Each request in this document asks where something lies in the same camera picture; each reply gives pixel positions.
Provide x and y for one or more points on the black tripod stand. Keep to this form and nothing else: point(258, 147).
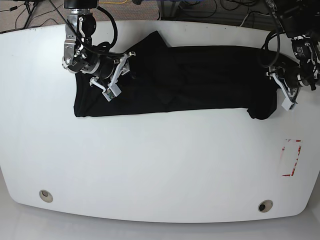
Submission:
point(30, 7)

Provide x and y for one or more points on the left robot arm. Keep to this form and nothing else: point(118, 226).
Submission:
point(299, 20)

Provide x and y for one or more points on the left table cable grommet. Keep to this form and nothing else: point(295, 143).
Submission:
point(45, 196)

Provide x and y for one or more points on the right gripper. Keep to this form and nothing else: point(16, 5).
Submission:
point(109, 70)

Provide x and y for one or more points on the black t-shirt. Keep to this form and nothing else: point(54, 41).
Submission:
point(166, 79)

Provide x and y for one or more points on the red tape rectangle marking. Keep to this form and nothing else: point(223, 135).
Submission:
point(289, 157)

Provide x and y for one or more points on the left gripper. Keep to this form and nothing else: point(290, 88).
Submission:
point(292, 79)

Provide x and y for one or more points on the table cable grommet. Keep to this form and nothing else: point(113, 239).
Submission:
point(265, 206)
point(45, 196)

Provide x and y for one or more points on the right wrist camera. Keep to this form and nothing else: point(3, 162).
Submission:
point(111, 92)

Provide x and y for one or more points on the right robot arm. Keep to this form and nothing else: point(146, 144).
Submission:
point(81, 56)

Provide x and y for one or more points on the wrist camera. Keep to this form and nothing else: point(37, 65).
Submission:
point(111, 92)
point(288, 105)

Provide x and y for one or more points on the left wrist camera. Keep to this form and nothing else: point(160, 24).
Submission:
point(288, 105)

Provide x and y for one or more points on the right table cable grommet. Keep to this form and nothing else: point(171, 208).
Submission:
point(265, 206)

